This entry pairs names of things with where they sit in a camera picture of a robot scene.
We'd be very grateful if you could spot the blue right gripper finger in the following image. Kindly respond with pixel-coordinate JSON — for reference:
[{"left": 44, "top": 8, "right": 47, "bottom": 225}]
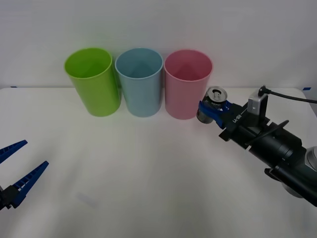
[
  {"left": 220, "top": 99, "right": 233, "bottom": 114},
  {"left": 198, "top": 100, "right": 230, "bottom": 129}
]

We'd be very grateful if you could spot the green plastic bin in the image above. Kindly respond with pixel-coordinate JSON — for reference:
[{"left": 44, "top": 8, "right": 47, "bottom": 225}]
[{"left": 63, "top": 47, "right": 122, "bottom": 118}]

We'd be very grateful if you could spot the pale blue plastic bin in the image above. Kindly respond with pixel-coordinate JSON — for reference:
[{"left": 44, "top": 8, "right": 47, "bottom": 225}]
[{"left": 114, "top": 48, "right": 164, "bottom": 118}]

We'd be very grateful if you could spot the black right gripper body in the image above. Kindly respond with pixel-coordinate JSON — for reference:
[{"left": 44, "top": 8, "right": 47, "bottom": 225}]
[{"left": 218, "top": 103, "right": 270, "bottom": 150}]

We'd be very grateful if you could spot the silver-topped dark drink can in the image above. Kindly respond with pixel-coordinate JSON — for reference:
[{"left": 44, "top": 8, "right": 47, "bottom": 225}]
[{"left": 196, "top": 86, "right": 228, "bottom": 124}]

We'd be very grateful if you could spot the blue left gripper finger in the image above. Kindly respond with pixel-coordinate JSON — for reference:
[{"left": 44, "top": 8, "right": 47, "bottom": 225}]
[
  {"left": 3, "top": 161, "right": 50, "bottom": 210},
  {"left": 0, "top": 139, "right": 28, "bottom": 165}
]

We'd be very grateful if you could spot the pink plastic bin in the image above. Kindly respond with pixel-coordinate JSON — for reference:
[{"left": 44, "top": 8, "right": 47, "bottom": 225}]
[{"left": 163, "top": 49, "right": 214, "bottom": 120}]

